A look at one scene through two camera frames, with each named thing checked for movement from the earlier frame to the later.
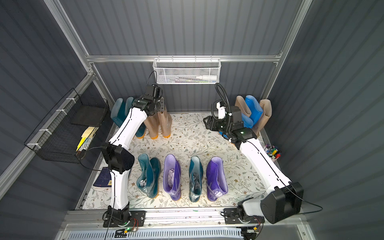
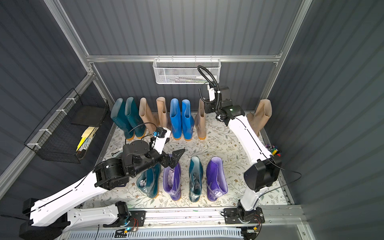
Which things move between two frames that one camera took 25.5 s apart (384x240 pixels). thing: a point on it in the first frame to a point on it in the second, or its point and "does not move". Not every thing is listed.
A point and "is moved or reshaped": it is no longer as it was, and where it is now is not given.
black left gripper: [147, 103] to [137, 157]
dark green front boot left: [148, 178] does not move
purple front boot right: [216, 178] does not move
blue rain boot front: [247, 123] is moved or reshaped
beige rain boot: [267, 108] does not move
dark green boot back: [128, 102] does not move
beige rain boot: [241, 103] to [200, 121]
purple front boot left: [172, 177] does not move
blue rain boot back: [256, 111] to [187, 120]
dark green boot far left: [118, 114] does not move
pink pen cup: [272, 152] does not move
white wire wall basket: [187, 71] does not move
